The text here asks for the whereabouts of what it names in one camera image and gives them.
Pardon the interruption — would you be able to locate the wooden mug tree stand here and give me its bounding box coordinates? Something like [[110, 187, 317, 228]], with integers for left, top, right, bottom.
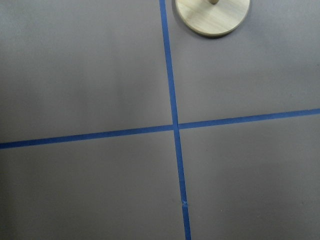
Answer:
[[175, 0, 251, 38]]

